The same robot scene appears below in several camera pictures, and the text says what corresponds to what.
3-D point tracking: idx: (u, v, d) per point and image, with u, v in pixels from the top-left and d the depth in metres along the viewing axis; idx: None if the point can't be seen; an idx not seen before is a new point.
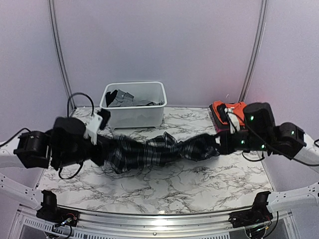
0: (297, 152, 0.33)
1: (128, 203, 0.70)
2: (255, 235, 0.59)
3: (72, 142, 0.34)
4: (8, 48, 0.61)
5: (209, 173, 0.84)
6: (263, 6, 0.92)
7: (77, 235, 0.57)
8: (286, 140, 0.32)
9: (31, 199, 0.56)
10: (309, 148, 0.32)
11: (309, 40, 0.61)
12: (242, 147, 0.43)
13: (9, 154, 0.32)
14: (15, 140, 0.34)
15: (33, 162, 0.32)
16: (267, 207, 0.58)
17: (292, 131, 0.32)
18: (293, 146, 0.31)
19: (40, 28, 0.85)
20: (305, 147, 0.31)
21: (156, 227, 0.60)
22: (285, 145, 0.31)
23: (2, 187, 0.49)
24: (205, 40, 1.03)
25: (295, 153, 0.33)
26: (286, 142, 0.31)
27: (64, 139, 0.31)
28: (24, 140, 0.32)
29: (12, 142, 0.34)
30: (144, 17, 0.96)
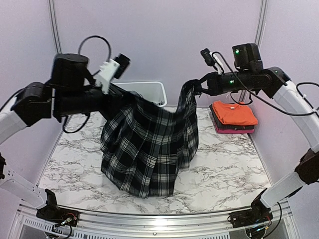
0: (277, 89, 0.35)
1: (128, 203, 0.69)
2: (255, 235, 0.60)
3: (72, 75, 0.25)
4: (11, 48, 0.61)
5: (209, 173, 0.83)
6: (263, 6, 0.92)
7: (77, 235, 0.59)
8: (265, 73, 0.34)
9: (37, 197, 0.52)
10: (293, 90, 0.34)
11: (309, 41, 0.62)
12: (229, 88, 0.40)
13: (7, 116, 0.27)
14: (10, 100, 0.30)
15: (38, 113, 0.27)
16: (262, 201, 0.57)
17: (276, 71, 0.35)
18: (272, 82, 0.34)
19: (40, 28, 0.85)
20: (284, 85, 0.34)
21: (156, 227, 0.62)
22: (264, 76, 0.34)
23: (13, 182, 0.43)
24: (205, 40, 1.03)
25: (275, 90, 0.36)
26: (265, 74, 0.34)
27: (64, 75, 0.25)
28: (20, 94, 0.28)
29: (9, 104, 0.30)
30: (144, 18, 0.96)
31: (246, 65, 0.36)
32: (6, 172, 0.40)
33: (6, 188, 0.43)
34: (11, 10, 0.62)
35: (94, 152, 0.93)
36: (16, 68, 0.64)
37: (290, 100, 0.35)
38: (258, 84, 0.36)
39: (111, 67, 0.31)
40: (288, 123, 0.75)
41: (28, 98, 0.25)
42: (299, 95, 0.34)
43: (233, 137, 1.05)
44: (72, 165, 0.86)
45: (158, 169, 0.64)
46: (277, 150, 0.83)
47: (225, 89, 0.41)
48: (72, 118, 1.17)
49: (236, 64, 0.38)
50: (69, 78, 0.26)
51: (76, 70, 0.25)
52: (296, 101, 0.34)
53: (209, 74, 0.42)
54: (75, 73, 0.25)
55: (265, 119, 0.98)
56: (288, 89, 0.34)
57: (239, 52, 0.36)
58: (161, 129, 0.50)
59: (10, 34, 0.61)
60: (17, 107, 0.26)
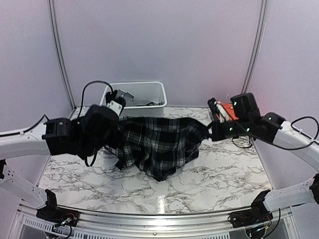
0: (274, 135, 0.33)
1: (127, 203, 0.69)
2: (255, 235, 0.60)
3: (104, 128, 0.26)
4: (8, 50, 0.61)
5: (209, 173, 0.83)
6: (263, 6, 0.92)
7: (77, 235, 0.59)
8: (262, 123, 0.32)
9: (37, 197, 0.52)
10: (287, 132, 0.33)
11: (309, 41, 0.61)
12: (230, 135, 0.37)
13: (36, 140, 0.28)
14: (40, 125, 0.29)
15: (63, 149, 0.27)
16: (264, 204, 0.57)
17: (269, 117, 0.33)
18: (268, 131, 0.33)
19: (40, 28, 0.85)
20: (280, 129, 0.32)
21: (156, 227, 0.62)
22: (261, 127, 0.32)
23: (13, 182, 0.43)
24: (205, 40, 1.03)
25: (273, 136, 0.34)
26: (262, 125, 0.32)
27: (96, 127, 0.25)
28: (52, 126, 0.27)
29: (37, 128, 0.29)
30: (143, 18, 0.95)
31: (243, 116, 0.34)
32: (7, 172, 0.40)
33: (6, 187, 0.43)
34: (8, 10, 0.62)
35: None
36: (11, 68, 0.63)
37: (288, 140, 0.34)
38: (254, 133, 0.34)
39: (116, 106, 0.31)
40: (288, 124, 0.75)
41: (59, 138, 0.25)
42: (295, 132, 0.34)
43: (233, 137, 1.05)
44: (72, 165, 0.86)
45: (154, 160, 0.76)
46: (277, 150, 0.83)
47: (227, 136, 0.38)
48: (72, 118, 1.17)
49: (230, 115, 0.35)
50: (100, 130, 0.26)
51: (108, 125, 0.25)
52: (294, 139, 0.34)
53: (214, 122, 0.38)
54: (107, 125, 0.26)
55: None
56: (284, 131, 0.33)
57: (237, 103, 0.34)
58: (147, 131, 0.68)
59: (6, 34, 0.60)
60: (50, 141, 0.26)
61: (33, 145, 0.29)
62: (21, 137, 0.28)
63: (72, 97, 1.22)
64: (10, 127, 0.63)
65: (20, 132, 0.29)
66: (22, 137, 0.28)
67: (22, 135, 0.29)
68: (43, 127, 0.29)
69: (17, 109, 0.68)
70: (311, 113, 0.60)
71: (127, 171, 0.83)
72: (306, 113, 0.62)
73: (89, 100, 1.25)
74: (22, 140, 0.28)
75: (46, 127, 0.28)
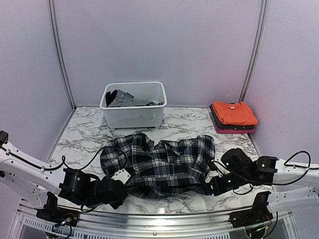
0: (273, 178, 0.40)
1: (128, 203, 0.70)
2: (255, 235, 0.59)
3: (109, 196, 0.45)
4: (7, 49, 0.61)
5: (209, 173, 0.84)
6: (263, 6, 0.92)
7: (77, 235, 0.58)
8: (260, 174, 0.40)
9: (36, 199, 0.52)
10: (281, 172, 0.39)
11: (309, 41, 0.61)
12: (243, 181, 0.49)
13: (52, 184, 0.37)
14: (60, 171, 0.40)
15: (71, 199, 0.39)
16: (267, 207, 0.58)
17: (261, 164, 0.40)
18: (266, 177, 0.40)
19: (40, 29, 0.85)
20: (275, 173, 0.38)
21: (156, 227, 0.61)
22: (259, 178, 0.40)
23: (13, 182, 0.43)
24: (205, 40, 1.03)
25: (272, 179, 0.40)
26: (259, 176, 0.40)
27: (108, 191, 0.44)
28: (69, 177, 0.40)
29: (56, 172, 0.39)
30: (143, 18, 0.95)
31: (239, 170, 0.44)
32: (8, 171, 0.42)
33: (7, 184, 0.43)
34: (7, 11, 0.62)
35: (94, 152, 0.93)
36: (11, 68, 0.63)
37: (285, 177, 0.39)
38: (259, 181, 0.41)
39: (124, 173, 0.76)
40: (288, 124, 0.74)
41: (72, 195, 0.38)
42: (291, 168, 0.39)
43: (233, 137, 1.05)
44: (72, 165, 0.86)
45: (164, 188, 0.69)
46: (277, 150, 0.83)
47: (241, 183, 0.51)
48: (72, 118, 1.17)
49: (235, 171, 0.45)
50: (105, 197, 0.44)
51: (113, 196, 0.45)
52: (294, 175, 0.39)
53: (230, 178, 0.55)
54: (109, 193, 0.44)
55: (265, 119, 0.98)
56: (280, 172, 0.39)
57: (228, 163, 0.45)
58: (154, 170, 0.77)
59: (6, 34, 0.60)
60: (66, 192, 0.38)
61: (44, 184, 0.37)
62: (41, 174, 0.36)
63: (72, 97, 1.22)
64: (9, 127, 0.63)
65: (41, 169, 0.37)
66: (41, 173, 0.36)
67: (42, 172, 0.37)
68: (62, 175, 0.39)
69: (17, 109, 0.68)
70: (310, 113, 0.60)
71: None
72: (306, 113, 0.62)
73: (89, 100, 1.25)
74: (38, 176, 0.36)
75: (65, 176, 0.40)
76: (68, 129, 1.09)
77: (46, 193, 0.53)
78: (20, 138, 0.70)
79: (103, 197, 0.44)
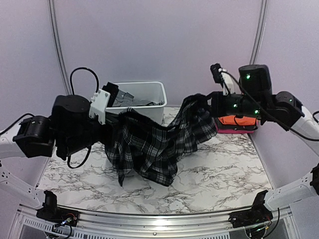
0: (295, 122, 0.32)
1: (128, 203, 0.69)
2: (255, 235, 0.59)
3: (73, 123, 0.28)
4: (8, 51, 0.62)
5: (209, 173, 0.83)
6: (263, 6, 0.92)
7: (77, 235, 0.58)
8: (283, 106, 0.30)
9: (33, 198, 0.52)
10: (308, 120, 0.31)
11: (309, 41, 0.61)
12: (234, 112, 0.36)
13: (9, 141, 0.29)
14: (16, 128, 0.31)
15: (34, 149, 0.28)
16: (265, 205, 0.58)
17: (290, 99, 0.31)
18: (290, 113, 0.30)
19: (40, 28, 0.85)
20: (303, 117, 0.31)
21: (156, 227, 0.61)
22: (282, 110, 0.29)
23: (7, 184, 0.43)
24: (205, 40, 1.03)
25: (293, 122, 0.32)
26: (283, 107, 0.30)
27: (64, 119, 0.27)
28: (25, 126, 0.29)
29: (12, 130, 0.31)
30: (144, 18, 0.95)
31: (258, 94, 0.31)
32: (1, 173, 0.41)
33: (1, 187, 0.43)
34: (7, 10, 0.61)
35: (94, 152, 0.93)
36: (11, 68, 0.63)
37: (309, 129, 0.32)
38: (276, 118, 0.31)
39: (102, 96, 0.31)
40: None
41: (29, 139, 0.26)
42: (315, 122, 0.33)
43: (233, 137, 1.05)
44: (72, 165, 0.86)
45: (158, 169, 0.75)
46: (277, 150, 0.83)
47: (228, 114, 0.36)
48: None
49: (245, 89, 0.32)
50: (70, 123, 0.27)
51: (75, 120, 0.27)
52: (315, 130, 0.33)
53: (214, 93, 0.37)
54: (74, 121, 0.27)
55: None
56: (307, 119, 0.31)
57: (248, 78, 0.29)
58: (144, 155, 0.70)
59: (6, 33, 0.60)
60: (20, 143, 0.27)
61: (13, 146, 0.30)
62: None
63: None
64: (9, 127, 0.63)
65: None
66: None
67: None
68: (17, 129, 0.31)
69: (17, 109, 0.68)
70: None
71: None
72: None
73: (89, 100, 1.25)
74: None
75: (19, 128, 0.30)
76: None
77: (43, 191, 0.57)
78: None
79: (73, 132, 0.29)
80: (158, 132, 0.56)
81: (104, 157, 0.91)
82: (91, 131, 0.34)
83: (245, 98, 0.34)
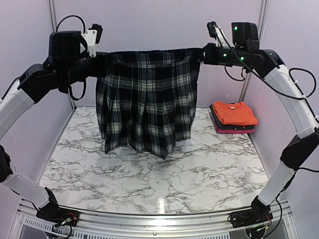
0: (269, 72, 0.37)
1: (127, 203, 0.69)
2: (255, 235, 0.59)
3: (73, 45, 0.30)
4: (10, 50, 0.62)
5: (209, 173, 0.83)
6: (263, 6, 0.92)
7: (77, 235, 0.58)
8: (259, 53, 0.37)
9: (41, 193, 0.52)
10: (282, 73, 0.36)
11: (308, 41, 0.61)
12: (224, 60, 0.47)
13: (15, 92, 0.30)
14: (15, 84, 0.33)
15: (45, 80, 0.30)
16: (259, 199, 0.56)
17: (270, 52, 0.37)
18: (264, 62, 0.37)
19: (39, 28, 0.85)
20: (277, 68, 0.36)
21: (156, 227, 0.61)
22: (258, 57, 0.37)
23: (21, 179, 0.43)
24: (205, 40, 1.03)
25: (267, 72, 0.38)
26: (259, 54, 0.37)
27: (63, 47, 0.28)
28: (24, 75, 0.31)
29: (13, 87, 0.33)
30: (143, 17, 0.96)
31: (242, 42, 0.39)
32: (12, 168, 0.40)
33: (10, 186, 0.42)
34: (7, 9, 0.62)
35: (94, 152, 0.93)
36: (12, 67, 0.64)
37: (281, 83, 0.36)
38: (251, 62, 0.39)
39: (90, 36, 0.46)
40: (288, 123, 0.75)
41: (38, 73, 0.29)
42: (291, 80, 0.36)
43: (233, 137, 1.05)
44: (72, 165, 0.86)
45: (148, 116, 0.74)
46: (277, 150, 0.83)
47: (220, 61, 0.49)
48: (71, 118, 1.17)
49: (235, 40, 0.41)
50: (69, 47, 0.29)
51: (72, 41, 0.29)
52: (287, 86, 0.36)
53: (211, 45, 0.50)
54: (72, 43, 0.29)
55: (265, 118, 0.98)
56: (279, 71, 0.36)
57: (237, 29, 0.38)
58: (134, 100, 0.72)
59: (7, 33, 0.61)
60: (25, 84, 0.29)
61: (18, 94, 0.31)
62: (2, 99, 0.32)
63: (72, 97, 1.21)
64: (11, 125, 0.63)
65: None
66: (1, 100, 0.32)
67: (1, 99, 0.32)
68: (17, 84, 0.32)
69: None
70: None
71: (128, 171, 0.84)
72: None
73: (89, 100, 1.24)
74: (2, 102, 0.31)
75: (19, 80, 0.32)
76: (68, 130, 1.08)
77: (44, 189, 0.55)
78: (21, 136, 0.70)
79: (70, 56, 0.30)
80: (141, 57, 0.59)
81: (103, 158, 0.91)
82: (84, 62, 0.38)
83: (234, 48, 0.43)
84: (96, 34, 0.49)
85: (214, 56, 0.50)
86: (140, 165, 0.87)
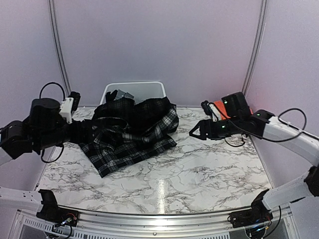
0: (264, 132, 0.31)
1: (128, 203, 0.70)
2: (255, 235, 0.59)
3: (52, 118, 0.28)
4: (9, 51, 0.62)
5: (209, 173, 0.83)
6: (263, 4, 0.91)
7: (77, 235, 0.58)
8: (250, 119, 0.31)
9: (31, 201, 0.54)
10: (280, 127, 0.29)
11: (307, 41, 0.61)
12: (223, 133, 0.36)
13: None
14: None
15: (15, 145, 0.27)
16: (263, 203, 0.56)
17: (258, 113, 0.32)
18: (256, 125, 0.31)
19: (39, 28, 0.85)
20: (268, 124, 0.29)
21: (156, 227, 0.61)
22: (249, 123, 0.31)
23: None
24: (204, 40, 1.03)
25: (264, 133, 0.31)
26: (250, 121, 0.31)
27: (41, 117, 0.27)
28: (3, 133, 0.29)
29: None
30: (142, 17, 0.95)
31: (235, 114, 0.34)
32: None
33: None
34: (7, 10, 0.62)
35: None
36: (11, 67, 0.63)
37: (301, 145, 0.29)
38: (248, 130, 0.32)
39: (69, 103, 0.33)
40: None
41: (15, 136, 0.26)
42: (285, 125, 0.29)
43: (234, 137, 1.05)
44: (72, 165, 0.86)
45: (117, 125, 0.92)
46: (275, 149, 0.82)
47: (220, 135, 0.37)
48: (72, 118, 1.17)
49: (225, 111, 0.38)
50: (47, 117, 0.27)
51: (51, 116, 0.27)
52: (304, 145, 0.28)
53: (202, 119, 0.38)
54: (51, 116, 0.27)
55: None
56: (270, 124, 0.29)
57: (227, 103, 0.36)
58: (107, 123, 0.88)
59: (6, 34, 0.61)
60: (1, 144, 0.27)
61: None
62: None
63: None
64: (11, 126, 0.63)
65: None
66: None
67: None
68: None
69: (18, 109, 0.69)
70: (306, 112, 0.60)
71: (128, 171, 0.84)
72: (301, 113, 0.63)
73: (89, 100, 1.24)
74: None
75: None
76: None
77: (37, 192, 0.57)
78: None
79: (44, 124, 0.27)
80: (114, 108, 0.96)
81: None
82: (64, 131, 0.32)
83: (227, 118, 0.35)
84: (72, 100, 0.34)
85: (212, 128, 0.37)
86: (140, 165, 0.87)
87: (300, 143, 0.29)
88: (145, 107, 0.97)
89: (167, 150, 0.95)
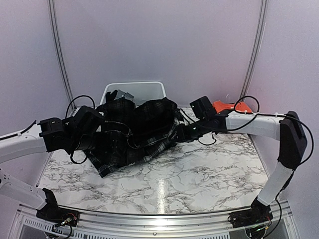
0: (230, 124, 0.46)
1: (128, 203, 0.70)
2: (255, 235, 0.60)
3: (94, 125, 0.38)
4: (8, 51, 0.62)
5: (209, 173, 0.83)
6: (263, 4, 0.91)
7: (77, 235, 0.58)
8: (214, 119, 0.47)
9: (36, 196, 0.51)
10: (236, 117, 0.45)
11: (307, 42, 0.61)
12: (196, 132, 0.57)
13: (35, 138, 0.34)
14: (33, 128, 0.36)
15: (58, 140, 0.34)
16: (259, 200, 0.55)
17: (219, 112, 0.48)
18: (220, 123, 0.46)
19: (39, 28, 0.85)
20: (227, 117, 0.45)
21: (156, 227, 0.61)
22: (214, 122, 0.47)
23: (11, 186, 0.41)
24: (204, 40, 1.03)
25: (232, 124, 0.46)
26: (214, 120, 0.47)
27: (88, 124, 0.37)
28: (46, 126, 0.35)
29: (32, 129, 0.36)
30: (142, 17, 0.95)
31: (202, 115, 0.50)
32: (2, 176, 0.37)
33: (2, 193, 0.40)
34: (6, 10, 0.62)
35: None
36: (10, 67, 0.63)
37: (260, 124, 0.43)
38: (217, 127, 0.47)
39: None
40: None
41: (59, 132, 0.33)
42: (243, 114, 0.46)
43: (233, 137, 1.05)
44: (72, 165, 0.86)
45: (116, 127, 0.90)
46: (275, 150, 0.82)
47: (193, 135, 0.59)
48: None
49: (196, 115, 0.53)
50: (92, 124, 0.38)
51: (95, 124, 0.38)
52: (263, 122, 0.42)
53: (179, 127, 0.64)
54: (93, 123, 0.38)
55: None
56: (230, 117, 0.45)
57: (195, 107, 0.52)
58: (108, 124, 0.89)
59: (6, 35, 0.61)
60: (46, 136, 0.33)
61: (32, 141, 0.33)
62: (21, 137, 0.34)
63: (72, 97, 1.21)
64: (12, 127, 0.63)
65: (18, 134, 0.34)
66: (19, 137, 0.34)
67: (20, 135, 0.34)
68: (38, 128, 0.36)
69: (18, 109, 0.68)
70: (305, 113, 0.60)
71: (128, 171, 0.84)
72: (300, 113, 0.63)
73: (89, 100, 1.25)
74: (18, 140, 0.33)
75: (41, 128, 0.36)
76: None
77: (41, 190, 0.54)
78: None
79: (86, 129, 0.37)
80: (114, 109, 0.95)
81: None
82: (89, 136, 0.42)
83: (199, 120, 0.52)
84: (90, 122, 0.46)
85: (186, 132, 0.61)
86: (140, 165, 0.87)
87: (259, 122, 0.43)
88: (145, 109, 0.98)
89: (167, 151, 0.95)
